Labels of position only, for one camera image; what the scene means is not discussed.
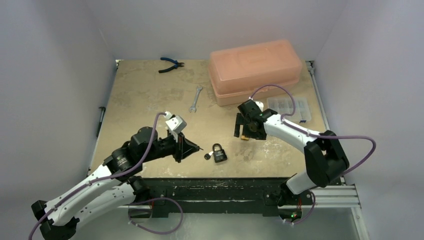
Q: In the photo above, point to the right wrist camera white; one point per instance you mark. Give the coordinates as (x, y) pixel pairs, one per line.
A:
(260, 105)

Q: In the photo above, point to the black mounting base plate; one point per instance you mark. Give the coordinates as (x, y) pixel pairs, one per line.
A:
(224, 195)

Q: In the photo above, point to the aluminium frame rail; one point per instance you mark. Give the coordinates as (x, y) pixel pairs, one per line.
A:
(343, 197)

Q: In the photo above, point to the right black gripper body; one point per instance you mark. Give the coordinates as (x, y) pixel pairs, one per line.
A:
(247, 126)

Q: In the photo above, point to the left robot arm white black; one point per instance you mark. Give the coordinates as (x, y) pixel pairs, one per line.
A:
(113, 184)

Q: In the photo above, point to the black key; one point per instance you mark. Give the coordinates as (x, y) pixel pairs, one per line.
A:
(207, 156)

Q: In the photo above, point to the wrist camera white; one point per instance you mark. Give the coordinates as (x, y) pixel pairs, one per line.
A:
(260, 105)
(175, 123)

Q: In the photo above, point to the clear plastic organizer box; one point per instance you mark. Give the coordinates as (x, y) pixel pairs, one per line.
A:
(299, 112)

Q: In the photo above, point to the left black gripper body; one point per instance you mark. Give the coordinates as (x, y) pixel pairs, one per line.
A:
(168, 146)

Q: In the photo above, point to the pink plastic toolbox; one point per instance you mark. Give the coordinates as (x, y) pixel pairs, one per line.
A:
(237, 73)

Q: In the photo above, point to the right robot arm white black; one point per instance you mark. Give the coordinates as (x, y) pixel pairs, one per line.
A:
(325, 159)

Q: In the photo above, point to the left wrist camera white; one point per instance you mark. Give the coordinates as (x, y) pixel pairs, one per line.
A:
(175, 123)

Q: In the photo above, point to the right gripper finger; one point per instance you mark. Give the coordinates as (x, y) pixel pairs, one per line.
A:
(239, 121)
(258, 134)

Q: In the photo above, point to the black padlock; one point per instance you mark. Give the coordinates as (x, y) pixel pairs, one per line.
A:
(219, 154)

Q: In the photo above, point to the silver open-end wrench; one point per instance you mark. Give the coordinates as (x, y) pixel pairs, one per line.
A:
(193, 108)

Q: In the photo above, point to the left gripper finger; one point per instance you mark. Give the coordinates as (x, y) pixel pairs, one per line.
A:
(188, 145)
(189, 152)

